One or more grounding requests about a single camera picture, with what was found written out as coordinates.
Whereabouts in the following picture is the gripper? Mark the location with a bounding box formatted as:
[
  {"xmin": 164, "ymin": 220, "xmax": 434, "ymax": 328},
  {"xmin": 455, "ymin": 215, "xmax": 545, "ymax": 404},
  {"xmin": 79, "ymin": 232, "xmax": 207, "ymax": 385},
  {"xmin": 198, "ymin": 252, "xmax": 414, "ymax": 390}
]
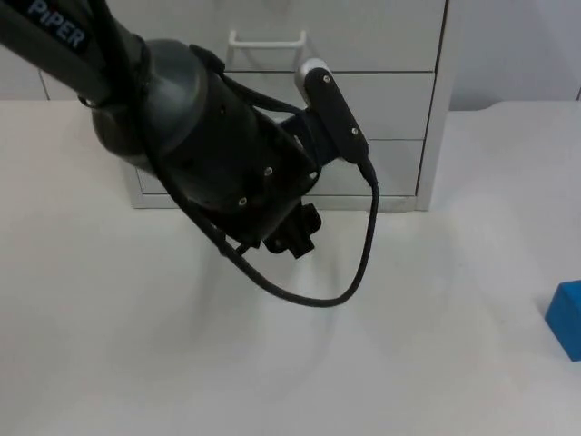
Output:
[{"xmin": 261, "ymin": 199, "xmax": 324, "ymax": 261}]

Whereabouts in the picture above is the blue block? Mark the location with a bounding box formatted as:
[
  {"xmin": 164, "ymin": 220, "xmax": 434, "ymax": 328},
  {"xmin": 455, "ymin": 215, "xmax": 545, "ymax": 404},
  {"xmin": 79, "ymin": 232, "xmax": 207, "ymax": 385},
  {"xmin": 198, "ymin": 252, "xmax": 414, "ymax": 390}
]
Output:
[{"xmin": 544, "ymin": 280, "xmax": 581, "ymax": 362}]

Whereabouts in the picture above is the grey chest of drawers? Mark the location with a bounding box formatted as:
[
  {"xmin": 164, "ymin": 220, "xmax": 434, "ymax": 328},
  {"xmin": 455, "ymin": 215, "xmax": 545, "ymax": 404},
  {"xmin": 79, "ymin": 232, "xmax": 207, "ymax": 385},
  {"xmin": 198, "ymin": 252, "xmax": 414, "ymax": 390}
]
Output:
[{"xmin": 106, "ymin": 0, "xmax": 451, "ymax": 213}]

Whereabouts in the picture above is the black cable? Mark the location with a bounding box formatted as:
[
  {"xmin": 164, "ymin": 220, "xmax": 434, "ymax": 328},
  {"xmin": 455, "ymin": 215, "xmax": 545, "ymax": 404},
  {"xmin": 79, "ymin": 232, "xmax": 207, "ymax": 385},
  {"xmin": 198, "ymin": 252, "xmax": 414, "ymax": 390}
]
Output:
[{"xmin": 216, "ymin": 156, "xmax": 381, "ymax": 309}]

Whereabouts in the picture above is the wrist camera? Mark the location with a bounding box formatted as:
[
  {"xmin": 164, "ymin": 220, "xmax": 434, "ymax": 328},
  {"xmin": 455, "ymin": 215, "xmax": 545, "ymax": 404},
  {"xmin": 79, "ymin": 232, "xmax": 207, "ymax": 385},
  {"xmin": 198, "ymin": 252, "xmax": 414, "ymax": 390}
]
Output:
[{"xmin": 293, "ymin": 57, "xmax": 370, "ymax": 166}]

